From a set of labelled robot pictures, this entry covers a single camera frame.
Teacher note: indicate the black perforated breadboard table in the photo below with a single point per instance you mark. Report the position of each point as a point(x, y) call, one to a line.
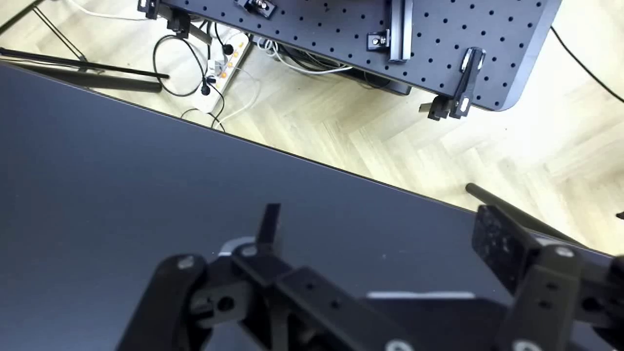
point(469, 54)

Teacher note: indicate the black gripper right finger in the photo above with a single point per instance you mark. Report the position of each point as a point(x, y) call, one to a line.
point(553, 282)

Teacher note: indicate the black tripod legs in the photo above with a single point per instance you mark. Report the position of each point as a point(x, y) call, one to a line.
point(79, 71)

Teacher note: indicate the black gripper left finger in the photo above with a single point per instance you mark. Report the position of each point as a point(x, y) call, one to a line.
point(280, 307)

